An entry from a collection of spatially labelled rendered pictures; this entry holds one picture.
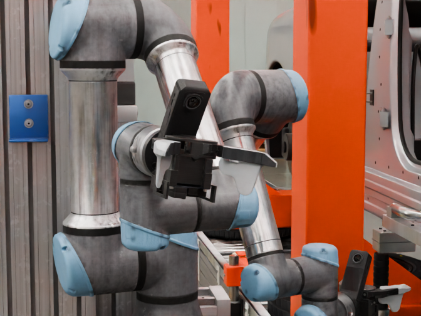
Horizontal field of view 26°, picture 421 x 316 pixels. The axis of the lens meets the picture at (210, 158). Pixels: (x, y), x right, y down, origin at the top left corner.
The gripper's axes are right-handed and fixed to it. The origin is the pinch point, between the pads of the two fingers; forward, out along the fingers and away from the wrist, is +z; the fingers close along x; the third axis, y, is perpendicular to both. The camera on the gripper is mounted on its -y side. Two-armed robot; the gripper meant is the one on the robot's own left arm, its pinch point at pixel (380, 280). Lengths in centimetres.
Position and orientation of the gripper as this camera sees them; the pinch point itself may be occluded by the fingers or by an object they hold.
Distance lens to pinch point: 218.9
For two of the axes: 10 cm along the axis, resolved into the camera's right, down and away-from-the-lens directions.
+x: 8.1, 0.6, -5.8
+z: 5.8, -0.9, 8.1
